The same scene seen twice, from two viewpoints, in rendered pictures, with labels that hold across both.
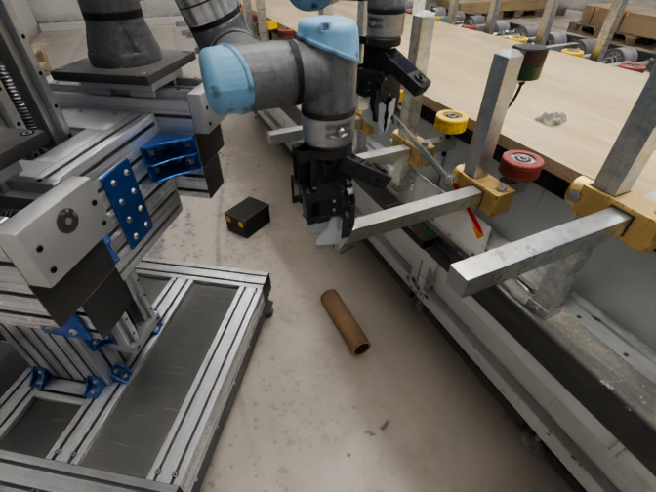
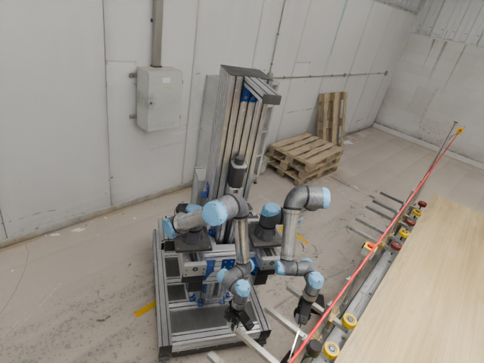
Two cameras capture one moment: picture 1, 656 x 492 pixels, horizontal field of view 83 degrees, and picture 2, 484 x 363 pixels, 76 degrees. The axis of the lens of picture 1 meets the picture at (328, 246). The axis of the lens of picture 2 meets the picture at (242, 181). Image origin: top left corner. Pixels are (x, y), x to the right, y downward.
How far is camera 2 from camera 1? 142 cm
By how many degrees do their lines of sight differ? 49
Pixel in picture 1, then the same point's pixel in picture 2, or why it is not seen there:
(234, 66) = (220, 276)
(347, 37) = (239, 291)
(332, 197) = (230, 317)
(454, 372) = not seen: outside the picture
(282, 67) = (227, 284)
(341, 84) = (236, 297)
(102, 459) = (173, 317)
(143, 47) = (265, 236)
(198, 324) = not seen: hidden behind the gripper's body
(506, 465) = not seen: outside the picture
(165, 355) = (213, 312)
